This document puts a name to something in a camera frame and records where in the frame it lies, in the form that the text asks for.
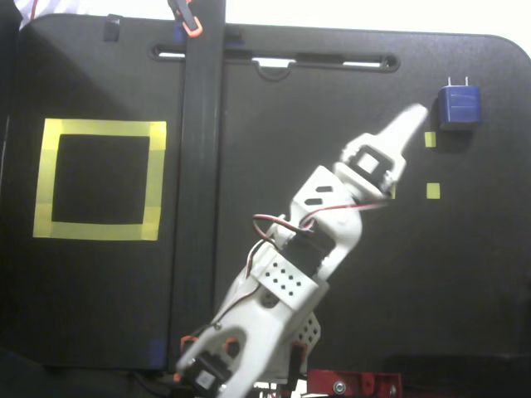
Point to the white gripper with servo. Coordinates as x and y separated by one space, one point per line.
370 162

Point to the black tape piece on table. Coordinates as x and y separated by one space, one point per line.
111 29

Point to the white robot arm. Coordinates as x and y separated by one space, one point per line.
344 232

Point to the orange and black spring clamp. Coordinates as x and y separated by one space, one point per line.
191 25

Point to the blue and white charger block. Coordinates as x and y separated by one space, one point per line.
458 108

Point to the small yellow tape marker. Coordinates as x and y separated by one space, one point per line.
393 192
430 139
432 191

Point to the yellow tape square outline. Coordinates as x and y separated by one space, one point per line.
99 126

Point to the black flat strip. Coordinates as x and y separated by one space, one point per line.
199 166

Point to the orange and black base clamp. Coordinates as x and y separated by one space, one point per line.
230 345
186 341
296 360

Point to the white striped cloth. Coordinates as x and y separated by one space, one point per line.
54 6

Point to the red angle bracket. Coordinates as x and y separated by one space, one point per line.
357 381

